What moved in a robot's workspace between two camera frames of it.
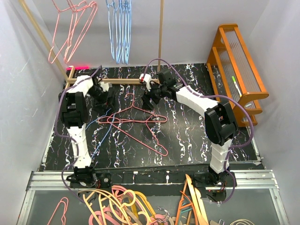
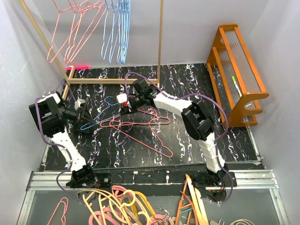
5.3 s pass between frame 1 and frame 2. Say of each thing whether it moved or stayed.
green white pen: stayed
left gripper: moved
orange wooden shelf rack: stayed
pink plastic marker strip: stayed
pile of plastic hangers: stayed
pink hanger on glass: stayed
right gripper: moved
